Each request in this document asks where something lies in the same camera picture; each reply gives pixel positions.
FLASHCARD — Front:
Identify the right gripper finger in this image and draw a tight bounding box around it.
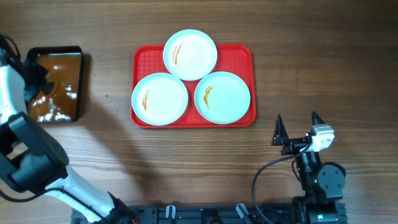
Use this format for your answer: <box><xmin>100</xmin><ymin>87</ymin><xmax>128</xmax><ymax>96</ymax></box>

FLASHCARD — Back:
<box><xmin>271</xmin><ymin>114</ymin><xmax>289</xmax><ymax>146</ymax></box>
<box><xmin>312</xmin><ymin>111</ymin><xmax>325</xmax><ymax>126</ymax></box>

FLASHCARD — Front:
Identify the white plate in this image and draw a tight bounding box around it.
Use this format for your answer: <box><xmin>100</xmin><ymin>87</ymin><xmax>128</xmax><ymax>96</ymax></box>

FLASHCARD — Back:
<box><xmin>163</xmin><ymin>29</ymin><xmax>218</xmax><ymax>81</ymax></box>
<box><xmin>193</xmin><ymin>72</ymin><xmax>251</xmax><ymax>124</ymax></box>
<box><xmin>131</xmin><ymin>73</ymin><xmax>188</xmax><ymax>126</ymax></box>

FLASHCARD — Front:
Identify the orange green sponge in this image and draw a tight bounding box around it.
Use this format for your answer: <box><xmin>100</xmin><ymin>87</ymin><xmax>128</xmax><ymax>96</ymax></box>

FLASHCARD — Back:
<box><xmin>47</xmin><ymin>82</ymin><xmax>60</xmax><ymax>98</ymax></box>

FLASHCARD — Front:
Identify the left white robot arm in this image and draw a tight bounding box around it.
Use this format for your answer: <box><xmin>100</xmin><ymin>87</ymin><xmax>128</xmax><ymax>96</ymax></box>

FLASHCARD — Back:
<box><xmin>1</xmin><ymin>35</ymin><xmax>139</xmax><ymax>223</ymax></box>

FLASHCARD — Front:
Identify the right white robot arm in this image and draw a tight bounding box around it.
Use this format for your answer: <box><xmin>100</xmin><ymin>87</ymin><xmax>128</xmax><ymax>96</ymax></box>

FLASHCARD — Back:
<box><xmin>271</xmin><ymin>112</ymin><xmax>348</xmax><ymax>224</ymax></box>

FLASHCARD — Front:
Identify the red plastic tray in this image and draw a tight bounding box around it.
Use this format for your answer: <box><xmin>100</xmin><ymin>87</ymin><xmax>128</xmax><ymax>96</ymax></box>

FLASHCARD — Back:
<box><xmin>131</xmin><ymin>44</ymin><xmax>256</xmax><ymax>129</ymax></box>

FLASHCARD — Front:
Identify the black water basin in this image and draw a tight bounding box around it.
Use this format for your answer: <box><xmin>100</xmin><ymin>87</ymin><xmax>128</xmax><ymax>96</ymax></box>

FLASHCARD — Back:
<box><xmin>27</xmin><ymin>46</ymin><xmax>85</xmax><ymax>124</ymax></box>

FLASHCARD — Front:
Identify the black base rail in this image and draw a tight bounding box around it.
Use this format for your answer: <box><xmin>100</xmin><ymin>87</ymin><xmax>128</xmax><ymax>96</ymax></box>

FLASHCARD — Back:
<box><xmin>70</xmin><ymin>202</ymin><xmax>348</xmax><ymax>224</ymax></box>

